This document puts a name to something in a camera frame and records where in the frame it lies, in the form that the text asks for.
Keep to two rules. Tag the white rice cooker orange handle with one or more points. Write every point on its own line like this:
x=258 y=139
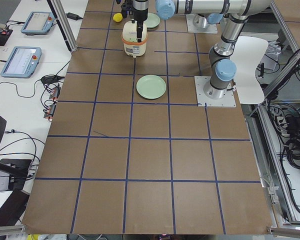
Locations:
x=130 y=42

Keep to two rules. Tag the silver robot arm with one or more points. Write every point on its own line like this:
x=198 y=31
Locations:
x=223 y=69
x=213 y=10

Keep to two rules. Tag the green plate near arm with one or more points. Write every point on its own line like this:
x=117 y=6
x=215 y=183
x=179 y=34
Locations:
x=151 y=87
x=152 y=20

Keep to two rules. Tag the yellow toy bell pepper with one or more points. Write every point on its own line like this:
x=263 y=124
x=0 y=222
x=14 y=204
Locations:
x=117 y=17

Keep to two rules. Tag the black power adapter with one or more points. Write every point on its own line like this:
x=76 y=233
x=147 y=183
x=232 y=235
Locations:
x=73 y=16

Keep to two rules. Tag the far blue teach pendant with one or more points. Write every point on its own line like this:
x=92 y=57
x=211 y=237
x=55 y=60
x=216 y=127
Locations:
x=38 y=22

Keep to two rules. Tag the blue teach pendant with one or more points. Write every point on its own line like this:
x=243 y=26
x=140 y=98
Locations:
x=38 y=22
x=22 y=62

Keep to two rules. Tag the white curved chair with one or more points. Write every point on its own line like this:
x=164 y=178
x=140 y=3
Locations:
x=247 y=54

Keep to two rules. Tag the near blue teach pendant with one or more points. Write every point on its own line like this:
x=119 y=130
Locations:
x=22 y=62

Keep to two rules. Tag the brown paper table mat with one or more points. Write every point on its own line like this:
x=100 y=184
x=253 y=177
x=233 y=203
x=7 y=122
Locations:
x=115 y=162

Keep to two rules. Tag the aluminium frame post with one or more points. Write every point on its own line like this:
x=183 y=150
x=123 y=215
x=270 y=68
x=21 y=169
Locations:
x=59 y=14

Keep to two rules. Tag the black camera stand base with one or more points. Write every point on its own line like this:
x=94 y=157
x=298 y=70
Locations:
x=13 y=173

